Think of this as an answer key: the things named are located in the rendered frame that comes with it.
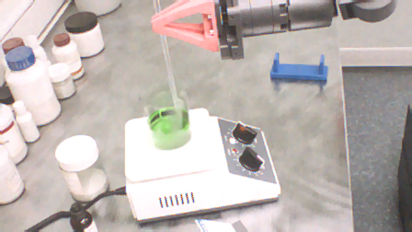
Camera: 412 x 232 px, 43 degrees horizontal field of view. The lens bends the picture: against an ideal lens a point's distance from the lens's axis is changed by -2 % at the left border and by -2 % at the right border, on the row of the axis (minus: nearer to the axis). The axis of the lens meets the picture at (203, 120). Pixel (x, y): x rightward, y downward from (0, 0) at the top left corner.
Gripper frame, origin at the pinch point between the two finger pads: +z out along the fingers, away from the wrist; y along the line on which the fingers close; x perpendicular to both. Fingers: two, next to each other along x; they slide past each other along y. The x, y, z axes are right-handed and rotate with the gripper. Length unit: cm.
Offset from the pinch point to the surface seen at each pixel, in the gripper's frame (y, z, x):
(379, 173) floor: -68, -55, 101
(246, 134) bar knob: -2.2, -8.8, 20.4
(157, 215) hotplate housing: 7.4, 4.4, 24.3
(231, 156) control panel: 2.6, -6.3, 19.8
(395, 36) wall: -128, -79, 87
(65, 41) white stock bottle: -31.8, 21.4, 17.8
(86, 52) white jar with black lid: -38.6, 19.9, 24.5
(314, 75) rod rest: -21.0, -22.7, 25.0
